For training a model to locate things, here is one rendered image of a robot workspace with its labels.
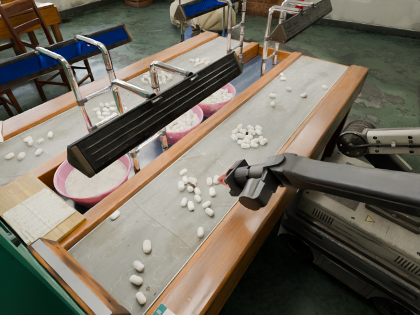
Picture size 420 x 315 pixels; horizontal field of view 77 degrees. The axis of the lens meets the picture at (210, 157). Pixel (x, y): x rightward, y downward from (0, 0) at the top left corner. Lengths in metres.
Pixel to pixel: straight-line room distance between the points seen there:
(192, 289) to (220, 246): 0.14
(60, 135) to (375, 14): 4.97
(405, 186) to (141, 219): 0.69
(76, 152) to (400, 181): 0.57
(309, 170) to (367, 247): 0.85
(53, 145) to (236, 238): 0.86
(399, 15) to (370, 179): 5.00
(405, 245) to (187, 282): 0.92
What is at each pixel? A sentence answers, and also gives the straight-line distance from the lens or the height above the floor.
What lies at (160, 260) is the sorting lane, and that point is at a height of 0.74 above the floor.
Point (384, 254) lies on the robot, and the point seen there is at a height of 0.39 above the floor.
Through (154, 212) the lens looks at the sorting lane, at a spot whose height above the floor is 0.74.
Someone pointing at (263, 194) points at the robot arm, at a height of 0.96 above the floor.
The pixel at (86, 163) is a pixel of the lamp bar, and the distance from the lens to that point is 0.61.
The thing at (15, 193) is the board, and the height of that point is 0.78.
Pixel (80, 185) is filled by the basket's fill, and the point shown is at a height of 0.73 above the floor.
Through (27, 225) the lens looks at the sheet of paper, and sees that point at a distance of 0.97.
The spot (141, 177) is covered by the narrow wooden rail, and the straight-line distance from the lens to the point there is 0.98.
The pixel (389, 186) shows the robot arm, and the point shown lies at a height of 1.14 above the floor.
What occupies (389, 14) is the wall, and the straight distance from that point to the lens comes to 5.45.
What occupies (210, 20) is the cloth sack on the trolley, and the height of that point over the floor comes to 0.40.
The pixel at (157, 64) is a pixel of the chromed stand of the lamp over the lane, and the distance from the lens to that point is 0.87.
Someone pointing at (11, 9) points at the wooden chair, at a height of 0.85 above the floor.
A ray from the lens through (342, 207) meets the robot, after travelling 1.35.
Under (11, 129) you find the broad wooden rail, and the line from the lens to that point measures 1.46.
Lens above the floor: 1.45
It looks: 42 degrees down
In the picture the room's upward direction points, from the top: 1 degrees counter-clockwise
